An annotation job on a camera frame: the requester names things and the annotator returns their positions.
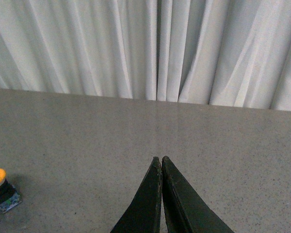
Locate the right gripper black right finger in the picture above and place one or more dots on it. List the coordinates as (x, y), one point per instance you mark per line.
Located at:
(185, 211)

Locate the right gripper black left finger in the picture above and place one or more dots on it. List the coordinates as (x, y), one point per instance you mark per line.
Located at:
(144, 212)

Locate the yellow push button switch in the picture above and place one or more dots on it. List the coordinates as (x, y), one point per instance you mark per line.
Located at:
(9, 196)

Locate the white pleated curtain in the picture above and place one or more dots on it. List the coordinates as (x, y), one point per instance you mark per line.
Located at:
(218, 52)

